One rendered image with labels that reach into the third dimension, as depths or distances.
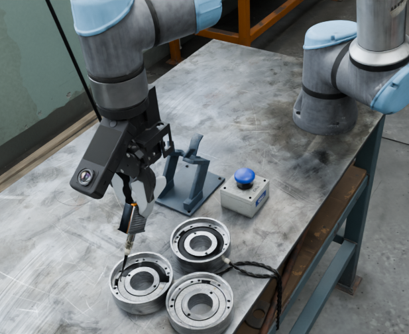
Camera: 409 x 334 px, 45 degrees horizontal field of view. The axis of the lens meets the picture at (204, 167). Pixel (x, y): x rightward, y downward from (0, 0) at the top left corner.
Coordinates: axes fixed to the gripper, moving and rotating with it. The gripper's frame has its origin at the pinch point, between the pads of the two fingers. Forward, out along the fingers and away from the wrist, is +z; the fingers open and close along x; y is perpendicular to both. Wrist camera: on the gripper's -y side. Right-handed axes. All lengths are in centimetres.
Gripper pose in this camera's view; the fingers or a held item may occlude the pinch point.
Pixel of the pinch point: (135, 211)
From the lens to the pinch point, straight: 80.2
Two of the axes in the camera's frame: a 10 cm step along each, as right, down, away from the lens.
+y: 5.5, -5.6, 6.2
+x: -8.3, -3.0, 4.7
